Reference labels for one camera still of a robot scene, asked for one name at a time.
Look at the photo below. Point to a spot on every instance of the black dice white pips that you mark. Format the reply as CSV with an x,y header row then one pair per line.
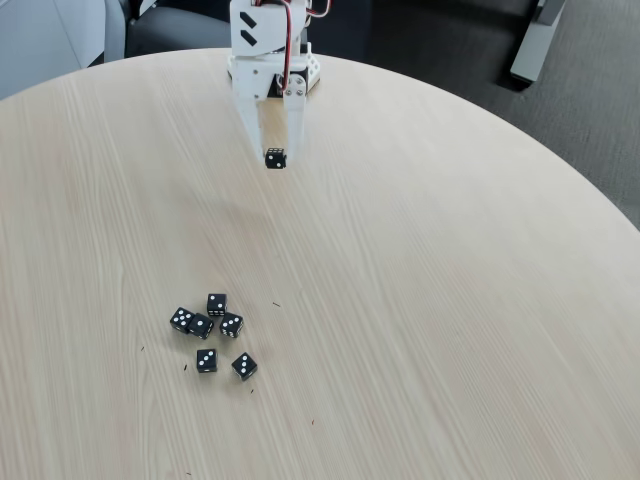
x,y
182,318
275,158
244,366
200,325
217,303
207,360
231,324

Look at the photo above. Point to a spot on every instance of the dark grey chair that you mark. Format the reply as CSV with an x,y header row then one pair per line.
x,y
180,32

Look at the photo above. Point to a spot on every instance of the black upholstered seat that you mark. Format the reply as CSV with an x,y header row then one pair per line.
x,y
440,35

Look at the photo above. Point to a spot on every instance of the white panel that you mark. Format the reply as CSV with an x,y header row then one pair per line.
x,y
45,40

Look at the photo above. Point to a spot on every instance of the grey desk leg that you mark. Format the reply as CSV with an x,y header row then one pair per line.
x,y
535,45

